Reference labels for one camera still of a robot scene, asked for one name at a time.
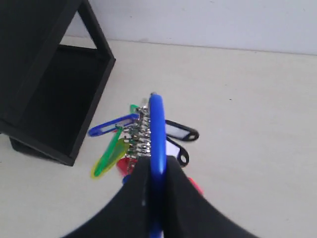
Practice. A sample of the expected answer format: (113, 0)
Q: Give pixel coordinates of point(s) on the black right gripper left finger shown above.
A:
(127, 215)

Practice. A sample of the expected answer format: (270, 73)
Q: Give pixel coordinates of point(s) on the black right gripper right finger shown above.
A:
(187, 214)

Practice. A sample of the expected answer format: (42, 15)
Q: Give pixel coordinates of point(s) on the keys with coloured tags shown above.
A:
(144, 133)

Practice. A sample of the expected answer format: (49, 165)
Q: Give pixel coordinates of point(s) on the black two-tier shelf rack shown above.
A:
(54, 65)

